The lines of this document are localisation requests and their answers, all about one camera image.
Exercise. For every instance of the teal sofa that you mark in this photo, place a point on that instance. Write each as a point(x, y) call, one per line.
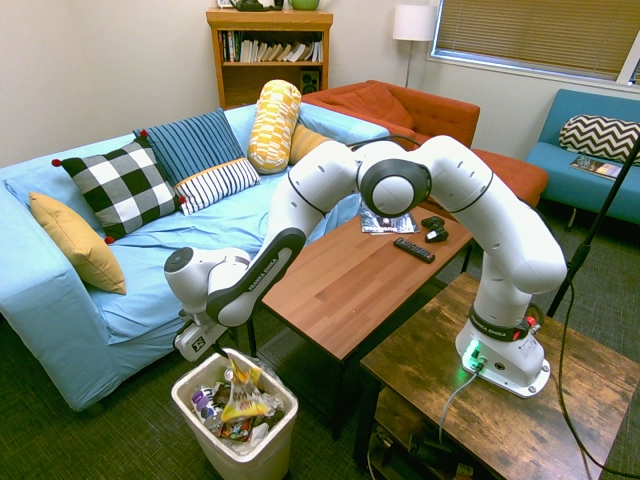
point(565, 185)

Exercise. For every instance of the green bowl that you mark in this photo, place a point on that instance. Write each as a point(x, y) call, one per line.
point(304, 4)

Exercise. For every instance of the white shade floor lamp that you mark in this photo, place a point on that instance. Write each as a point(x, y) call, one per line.
point(414, 22)

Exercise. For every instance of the dark cover magazine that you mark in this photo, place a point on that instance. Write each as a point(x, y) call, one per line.
point(392, 225)

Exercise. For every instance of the plastic bottle purple cap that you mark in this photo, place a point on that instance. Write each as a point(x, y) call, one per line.
point(207, 410)

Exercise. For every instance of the small black speaker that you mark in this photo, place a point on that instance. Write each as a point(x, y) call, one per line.
point(310, 81)

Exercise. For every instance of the black camera stand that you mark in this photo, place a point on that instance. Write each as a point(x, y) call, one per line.
point(595, 230)

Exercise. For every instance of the brown snack wrapper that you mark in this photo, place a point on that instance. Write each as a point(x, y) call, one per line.
point(221, 391)

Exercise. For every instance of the wooden bookshelf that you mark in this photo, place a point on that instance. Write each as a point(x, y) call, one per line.
point(220, 75)

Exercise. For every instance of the orange tufted sofa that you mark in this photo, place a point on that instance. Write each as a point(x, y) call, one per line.
point(430, 115)

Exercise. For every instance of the red snack wrapper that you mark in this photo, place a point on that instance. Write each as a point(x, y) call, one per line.
point(235, 431)

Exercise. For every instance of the white plastic trash bin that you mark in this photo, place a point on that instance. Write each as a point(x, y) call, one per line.
point(250, 452)

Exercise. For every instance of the brown window blinds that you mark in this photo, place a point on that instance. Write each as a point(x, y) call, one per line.
point(530, 30)

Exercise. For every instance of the magazine with colourful cover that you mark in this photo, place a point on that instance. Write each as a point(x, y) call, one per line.
point(595, 167)

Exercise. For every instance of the black object on bookshelf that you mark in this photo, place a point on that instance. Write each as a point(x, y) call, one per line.
point(255, 5)

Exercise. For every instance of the light blue sofa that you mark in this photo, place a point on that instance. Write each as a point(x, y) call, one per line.
point(150, 260)

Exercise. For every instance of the crumpled white paper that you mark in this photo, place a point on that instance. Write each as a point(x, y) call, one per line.
point(274, 403)

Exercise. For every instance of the mustard ribbed pillow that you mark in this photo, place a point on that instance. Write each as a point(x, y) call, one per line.
point(306, 142)

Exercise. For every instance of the white navy striped pillow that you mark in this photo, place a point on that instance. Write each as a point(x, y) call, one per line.
point(217, 182)

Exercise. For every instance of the reddish wood coffee table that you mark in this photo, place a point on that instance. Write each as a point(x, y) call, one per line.
point(350, 295)

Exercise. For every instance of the black white chevron pillow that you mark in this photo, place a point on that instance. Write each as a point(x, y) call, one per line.
point(595, 137)

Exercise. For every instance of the black game controller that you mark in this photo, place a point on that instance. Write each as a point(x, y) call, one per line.
point(436, 231)

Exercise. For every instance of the yellow white patterned bolster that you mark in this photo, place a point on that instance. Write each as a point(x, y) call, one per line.
point(274, 125)

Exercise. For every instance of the blue striped pillow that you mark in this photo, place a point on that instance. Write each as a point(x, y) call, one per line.
point(195, 140)

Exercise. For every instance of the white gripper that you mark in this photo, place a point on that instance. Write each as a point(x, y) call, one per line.
point(200, 340)

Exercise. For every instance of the dark floor vent grille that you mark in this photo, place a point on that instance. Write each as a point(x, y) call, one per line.
point(280, 350)

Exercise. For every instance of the plain mustard yellow pillow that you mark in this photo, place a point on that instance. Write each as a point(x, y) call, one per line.
point(80, 245)

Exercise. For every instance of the orange tufted ottoman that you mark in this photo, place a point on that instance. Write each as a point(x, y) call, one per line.
point(520, 175)

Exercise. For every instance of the yellow chip bag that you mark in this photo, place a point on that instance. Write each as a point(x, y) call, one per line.
point(242, 395)

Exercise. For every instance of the black white checkered pillow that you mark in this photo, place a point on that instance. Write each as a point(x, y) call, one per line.
point(122, 187)

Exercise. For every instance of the black remote control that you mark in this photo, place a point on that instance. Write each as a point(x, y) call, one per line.
point(415, 250)

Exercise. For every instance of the row of books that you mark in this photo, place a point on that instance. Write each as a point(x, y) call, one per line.
point(270, 50)

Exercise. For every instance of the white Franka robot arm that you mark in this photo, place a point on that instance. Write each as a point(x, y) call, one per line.
point(500, 225)

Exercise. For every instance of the rustic brown wooden table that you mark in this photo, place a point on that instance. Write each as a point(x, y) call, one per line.
point(500, 430)

